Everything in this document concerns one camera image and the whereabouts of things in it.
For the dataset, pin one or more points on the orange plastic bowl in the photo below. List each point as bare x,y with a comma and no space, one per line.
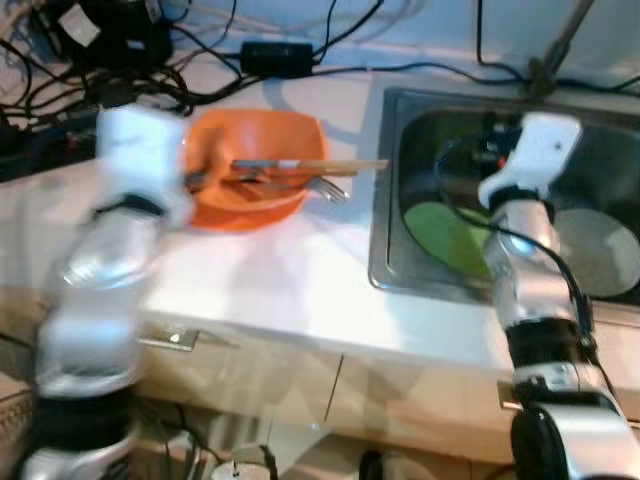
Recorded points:
255,208

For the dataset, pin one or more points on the wooden chopstick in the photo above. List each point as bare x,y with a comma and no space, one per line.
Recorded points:
330,172
350,165

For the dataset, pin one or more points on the metal fork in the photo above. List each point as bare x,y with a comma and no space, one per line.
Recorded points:
335,190

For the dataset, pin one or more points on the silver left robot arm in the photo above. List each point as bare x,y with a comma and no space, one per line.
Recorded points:
95,270

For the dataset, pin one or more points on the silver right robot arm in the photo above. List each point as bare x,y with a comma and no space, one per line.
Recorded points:
530,270

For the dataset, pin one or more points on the metal faucet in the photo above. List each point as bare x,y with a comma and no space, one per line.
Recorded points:
545,70

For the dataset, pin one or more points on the stainless steel sink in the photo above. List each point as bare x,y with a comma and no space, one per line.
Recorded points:
600,180

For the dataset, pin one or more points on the green plate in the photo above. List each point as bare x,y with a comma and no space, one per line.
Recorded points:
440,240

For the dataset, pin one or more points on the black power adapter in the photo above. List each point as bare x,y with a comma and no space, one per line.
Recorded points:
278,58

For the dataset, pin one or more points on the white bowl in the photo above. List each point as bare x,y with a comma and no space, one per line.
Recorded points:
600,255

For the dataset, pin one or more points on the black power strip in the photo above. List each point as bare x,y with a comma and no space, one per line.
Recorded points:
40,150

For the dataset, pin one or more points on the black electronic device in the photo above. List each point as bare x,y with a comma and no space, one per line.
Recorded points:
110,30

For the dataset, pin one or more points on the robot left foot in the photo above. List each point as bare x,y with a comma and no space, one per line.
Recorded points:
245,465

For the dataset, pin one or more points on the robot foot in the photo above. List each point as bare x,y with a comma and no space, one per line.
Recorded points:
245,465
385,467

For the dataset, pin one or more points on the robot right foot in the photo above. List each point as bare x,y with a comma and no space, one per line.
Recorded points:
385,467

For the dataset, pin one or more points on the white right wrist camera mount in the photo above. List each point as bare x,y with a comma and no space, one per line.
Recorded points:
540,150

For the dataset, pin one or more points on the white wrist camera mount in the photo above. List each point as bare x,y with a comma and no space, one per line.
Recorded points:
140,150
540,150

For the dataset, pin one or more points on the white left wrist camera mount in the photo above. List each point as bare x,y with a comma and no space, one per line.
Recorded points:
140,150

